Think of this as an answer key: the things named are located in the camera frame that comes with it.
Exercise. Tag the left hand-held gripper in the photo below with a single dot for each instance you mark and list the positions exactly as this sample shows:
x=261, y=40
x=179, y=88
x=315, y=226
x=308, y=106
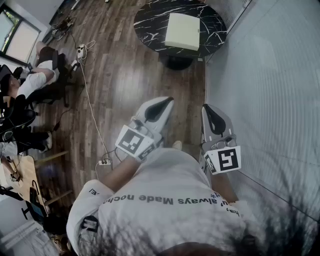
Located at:
x=130, y=141

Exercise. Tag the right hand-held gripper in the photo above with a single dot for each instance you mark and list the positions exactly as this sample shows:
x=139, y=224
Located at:
x=226, y=160

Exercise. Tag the person's right forearm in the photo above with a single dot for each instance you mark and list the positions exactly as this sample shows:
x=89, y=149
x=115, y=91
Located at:
x=223, y=187

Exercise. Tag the person's left forearm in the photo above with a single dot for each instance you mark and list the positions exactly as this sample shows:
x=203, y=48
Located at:
x=120, y=175

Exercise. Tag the person's white shoe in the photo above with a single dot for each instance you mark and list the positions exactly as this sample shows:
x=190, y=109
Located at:
x=177, y=145

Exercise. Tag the small white power strip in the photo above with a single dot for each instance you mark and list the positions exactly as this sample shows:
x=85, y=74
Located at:
x=105, y=162

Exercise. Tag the black marble round table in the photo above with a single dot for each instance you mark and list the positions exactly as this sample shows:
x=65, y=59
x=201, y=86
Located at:
x=150, y=27

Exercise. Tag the person's white printed t-shirt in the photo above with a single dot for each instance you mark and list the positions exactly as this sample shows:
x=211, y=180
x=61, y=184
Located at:
x=162, y=200

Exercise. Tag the white power adapter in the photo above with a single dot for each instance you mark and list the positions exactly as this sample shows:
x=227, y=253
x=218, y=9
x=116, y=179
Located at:
x=74, y=63

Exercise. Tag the large white power strip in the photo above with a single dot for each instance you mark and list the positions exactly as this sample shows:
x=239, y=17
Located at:
x=81, y=51

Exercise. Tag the black office chair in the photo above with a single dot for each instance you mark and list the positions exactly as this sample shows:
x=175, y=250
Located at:
x=60, y=75

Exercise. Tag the white desk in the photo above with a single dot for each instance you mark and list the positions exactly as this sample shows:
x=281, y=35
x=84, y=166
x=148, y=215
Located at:
x=75, y=5

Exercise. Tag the wooden desk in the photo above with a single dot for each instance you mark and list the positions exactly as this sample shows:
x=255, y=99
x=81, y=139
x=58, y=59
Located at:
x=23, y=175

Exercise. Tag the window with dark frame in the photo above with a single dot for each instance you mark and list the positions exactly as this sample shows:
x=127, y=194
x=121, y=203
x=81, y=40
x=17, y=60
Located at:
x=22, y=40

